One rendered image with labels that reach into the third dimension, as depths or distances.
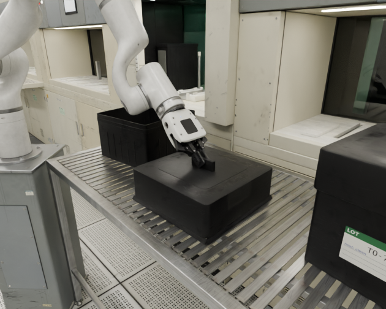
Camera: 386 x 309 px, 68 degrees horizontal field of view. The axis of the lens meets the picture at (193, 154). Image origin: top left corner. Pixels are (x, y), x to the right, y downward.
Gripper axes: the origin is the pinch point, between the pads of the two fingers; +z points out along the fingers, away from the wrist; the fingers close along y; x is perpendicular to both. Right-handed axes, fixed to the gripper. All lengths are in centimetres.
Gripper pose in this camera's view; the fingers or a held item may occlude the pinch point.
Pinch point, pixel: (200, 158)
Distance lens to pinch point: 80.5
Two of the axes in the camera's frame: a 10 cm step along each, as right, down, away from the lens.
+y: 7.0, -2.7, 6.6
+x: -5.0, 4.7, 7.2
